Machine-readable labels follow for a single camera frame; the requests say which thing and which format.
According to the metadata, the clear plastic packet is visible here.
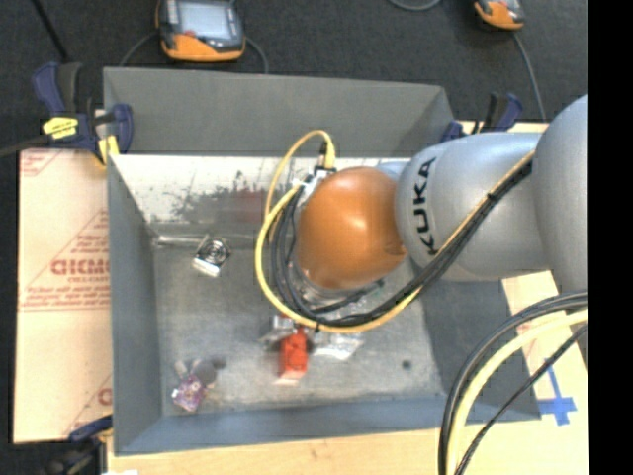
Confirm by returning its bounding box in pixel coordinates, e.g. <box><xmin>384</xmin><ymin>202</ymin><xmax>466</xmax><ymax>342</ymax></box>
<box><xmin>314</xmin><ymin>331</ymin><xmax>365</xmax><ymax>363</ymax></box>

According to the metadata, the red toy block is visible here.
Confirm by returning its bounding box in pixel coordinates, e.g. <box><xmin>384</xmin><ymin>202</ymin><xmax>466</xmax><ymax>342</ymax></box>
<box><xmin>277</xmin><ymin>331</ymin><xmax>312</xmax><ymax>381</ymax></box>

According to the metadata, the clear glass jar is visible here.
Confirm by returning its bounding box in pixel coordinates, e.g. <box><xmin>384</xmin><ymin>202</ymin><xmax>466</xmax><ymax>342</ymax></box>
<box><xmin>192</xmin><ymin>234</ymin><xmax>233</xmax><ymax>279</ymax></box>

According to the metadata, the purple patterned packet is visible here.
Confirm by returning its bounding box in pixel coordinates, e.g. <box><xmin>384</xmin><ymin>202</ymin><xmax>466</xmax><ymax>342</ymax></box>
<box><xmin>170</xmin><ymin>373</ymin><xmax>207</xmax><ymax>413</ymax></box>

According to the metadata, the dark grey small toy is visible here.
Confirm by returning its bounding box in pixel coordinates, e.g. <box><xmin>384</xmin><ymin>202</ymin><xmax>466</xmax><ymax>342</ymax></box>
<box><xmin>174</xmin><ymin>356</ymin><xmax>227</xmax><ymax>384</ymax></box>

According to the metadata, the grey metal bin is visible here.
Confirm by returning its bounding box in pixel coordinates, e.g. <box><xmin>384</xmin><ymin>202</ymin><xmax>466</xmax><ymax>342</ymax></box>
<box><xmin>102</xmin><ymin>65</ymin><xmax>543</xmax><ymax>457</ymax></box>

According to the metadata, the brown cardboard board red print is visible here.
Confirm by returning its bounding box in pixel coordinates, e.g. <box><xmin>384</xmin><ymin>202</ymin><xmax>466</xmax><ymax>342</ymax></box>
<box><xmin>11</xmin><ymin>147</ymin><xmax>116</xmax><ymax>445</ymax></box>

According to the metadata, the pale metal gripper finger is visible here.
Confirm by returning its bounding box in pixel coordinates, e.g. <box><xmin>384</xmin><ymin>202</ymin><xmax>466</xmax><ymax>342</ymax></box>
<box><xmin>270</xmin><ymin>313</ymin><xmax>300</xmax><ymax>334</ymax></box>
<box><xmin>256</xmin><ymin>329</ymin><xmax>288</xmax><ymax>350</ymax></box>

